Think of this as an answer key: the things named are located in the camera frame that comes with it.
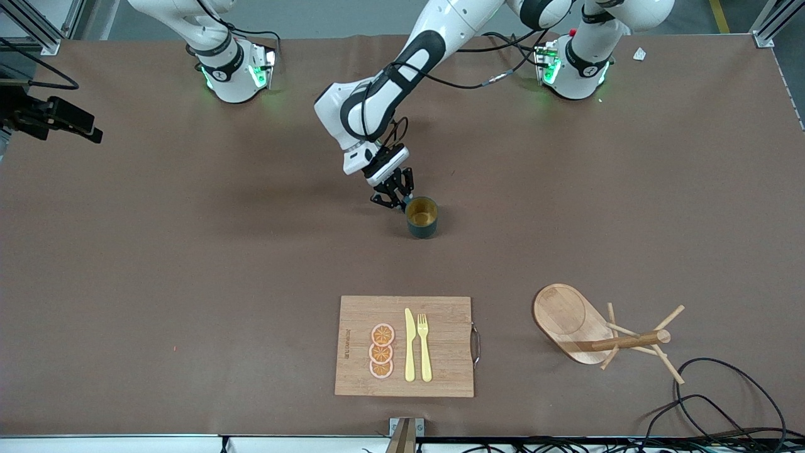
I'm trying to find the black base cable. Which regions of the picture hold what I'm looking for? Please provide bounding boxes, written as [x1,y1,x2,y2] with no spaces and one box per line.
[481,30,545,69]
[192,0,282,61]

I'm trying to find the wooden mug rack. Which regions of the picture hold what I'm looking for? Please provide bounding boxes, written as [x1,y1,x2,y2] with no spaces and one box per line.
[533,283,686,386]

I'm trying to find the metal table bracket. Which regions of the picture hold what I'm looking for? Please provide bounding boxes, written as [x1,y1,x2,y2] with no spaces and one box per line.
[389,417,425,453]

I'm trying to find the yellow plastic knife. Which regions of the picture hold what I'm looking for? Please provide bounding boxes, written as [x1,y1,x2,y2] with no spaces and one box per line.
[404,308,416,383]

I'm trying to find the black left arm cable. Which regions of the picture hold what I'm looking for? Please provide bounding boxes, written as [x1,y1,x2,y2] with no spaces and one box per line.
[387,19,567,155]

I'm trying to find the yellow plastic fork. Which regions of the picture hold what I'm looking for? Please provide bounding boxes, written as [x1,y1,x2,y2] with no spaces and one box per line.
[417,313,433,383]

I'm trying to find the aluminium frame post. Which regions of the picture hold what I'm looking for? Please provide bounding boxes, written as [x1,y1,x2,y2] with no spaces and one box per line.
[0,0,87,56]
[752,0,805,49]

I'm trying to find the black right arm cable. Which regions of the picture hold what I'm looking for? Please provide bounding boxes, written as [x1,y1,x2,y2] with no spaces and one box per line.
[0,36,80,91]

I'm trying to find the bamboo cutting board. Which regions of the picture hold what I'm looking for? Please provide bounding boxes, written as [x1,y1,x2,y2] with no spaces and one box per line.
[334,295,482,398]

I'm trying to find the brown table cover sheet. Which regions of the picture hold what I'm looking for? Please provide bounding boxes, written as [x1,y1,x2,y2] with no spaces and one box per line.
[0,33,805,438]

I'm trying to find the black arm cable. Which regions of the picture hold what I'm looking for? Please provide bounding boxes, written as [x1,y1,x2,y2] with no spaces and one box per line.
[387,19,567,155]
[0,36,80,91]

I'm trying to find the dark teal cup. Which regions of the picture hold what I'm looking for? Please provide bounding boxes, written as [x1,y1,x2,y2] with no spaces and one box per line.
[405,196,440,239]

